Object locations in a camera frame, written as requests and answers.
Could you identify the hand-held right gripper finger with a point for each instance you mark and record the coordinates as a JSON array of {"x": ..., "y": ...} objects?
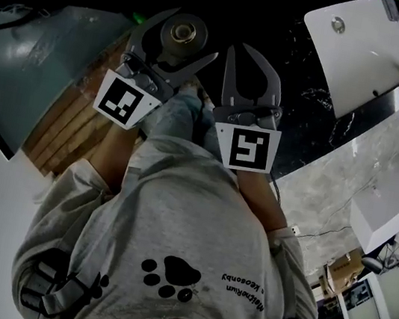
[
  {"x": 228, "y": 91},
  {"x": 276, "y": 96}
]

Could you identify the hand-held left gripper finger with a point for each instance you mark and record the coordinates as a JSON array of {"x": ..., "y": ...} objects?
[
  {"x": 137, "y": 42},
  {"x": 183, "y": 74}
]

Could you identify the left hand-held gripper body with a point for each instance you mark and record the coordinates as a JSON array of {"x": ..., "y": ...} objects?
[{"x": 118, "y": 100}]

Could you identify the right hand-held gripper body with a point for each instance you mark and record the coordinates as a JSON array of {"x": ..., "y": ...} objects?
[{"x": 250, "y": 150}]

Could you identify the round white metal-lidded container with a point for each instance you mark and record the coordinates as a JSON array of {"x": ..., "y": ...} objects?
[{"x": 184, "y": 33}]

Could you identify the person's left forearm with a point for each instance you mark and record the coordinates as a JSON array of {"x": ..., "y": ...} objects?
[{"x": 113, "y": 155}]

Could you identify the person's right forearm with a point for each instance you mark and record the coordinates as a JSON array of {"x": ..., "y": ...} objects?
[{"x": 257, "y": 198}]

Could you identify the black marble sink countertop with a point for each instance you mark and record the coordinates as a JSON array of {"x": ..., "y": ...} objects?
[{"x": 302, "y": 134}]

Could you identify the white ceramic sink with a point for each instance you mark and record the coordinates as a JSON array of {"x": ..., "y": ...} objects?
[{"x": 359, "y": 64}]

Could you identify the person's blue jeans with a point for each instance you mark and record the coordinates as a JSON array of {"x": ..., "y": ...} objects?
[{"x": 179, "y": 121}]

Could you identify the wooden plank platform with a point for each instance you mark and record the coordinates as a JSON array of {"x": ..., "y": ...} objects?
[{"x": 67, "y": 133}]

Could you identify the person's grey paw-print shirt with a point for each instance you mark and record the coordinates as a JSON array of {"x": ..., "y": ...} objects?
[{"x": 180, "y": 227}]

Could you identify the white appliance with black slots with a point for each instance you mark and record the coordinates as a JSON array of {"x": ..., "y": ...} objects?
[{"x": 382, "y": 219}]

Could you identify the small cardboard box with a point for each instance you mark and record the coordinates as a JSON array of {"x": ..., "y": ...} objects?
[{"x": 343, "y": 272}]

